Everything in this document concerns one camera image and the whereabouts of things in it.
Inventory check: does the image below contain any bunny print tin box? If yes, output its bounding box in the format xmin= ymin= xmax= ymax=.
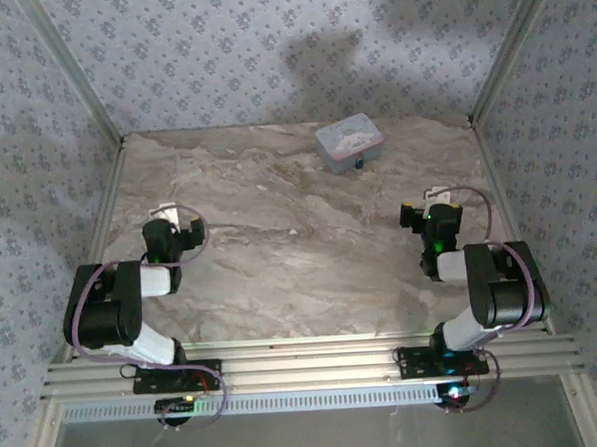
xmin=313 ymin=111 xmax=388 ymax=176

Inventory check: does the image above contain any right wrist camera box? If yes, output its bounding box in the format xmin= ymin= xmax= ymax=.
xmin=423 ymin=184 xmax=453 ymax=207

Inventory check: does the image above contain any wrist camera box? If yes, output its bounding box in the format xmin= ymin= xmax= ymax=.
xmin=149 ymin=201 xmax=184 ymax=231
xmin=423 ymin=184 xmax=453 ymax=207

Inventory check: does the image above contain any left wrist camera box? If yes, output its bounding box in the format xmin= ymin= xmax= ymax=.
xmin=149 ymin=201 xmax=184 ymax=231

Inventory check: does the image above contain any aluminium side rail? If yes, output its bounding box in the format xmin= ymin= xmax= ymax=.
xmin=469 ymin=117 xmax=597 ymax=447

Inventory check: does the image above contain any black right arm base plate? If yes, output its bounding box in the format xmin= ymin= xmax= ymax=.
xmin=393 ymin=342 xmax=491 ymax=380

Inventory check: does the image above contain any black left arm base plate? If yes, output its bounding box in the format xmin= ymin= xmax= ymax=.
xmin=131 ymin=358 xmax=224 ymax=396

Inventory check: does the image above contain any aluminium mounting rail beam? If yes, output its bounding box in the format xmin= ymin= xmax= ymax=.
xmin=37 ymin=332 xmax=586 ymax=403

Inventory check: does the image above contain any aluminium frame post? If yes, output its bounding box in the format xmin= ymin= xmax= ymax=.
xmin=460 ymin=0 xmax=568 ymax=129
xmin=15 ymin=0 xmax=128 ymax=154

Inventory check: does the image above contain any slotted grey cable duct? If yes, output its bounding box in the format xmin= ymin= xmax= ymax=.
xmin=60 ymin=379 xmax=482 ymax=426

